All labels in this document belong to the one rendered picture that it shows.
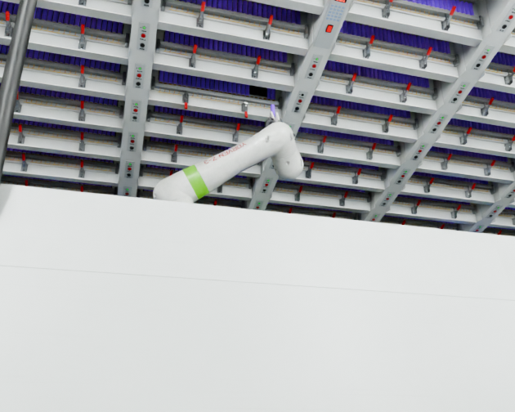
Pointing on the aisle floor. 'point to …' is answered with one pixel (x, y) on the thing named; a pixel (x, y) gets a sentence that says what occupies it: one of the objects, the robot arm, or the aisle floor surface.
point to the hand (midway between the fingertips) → (274, 118)
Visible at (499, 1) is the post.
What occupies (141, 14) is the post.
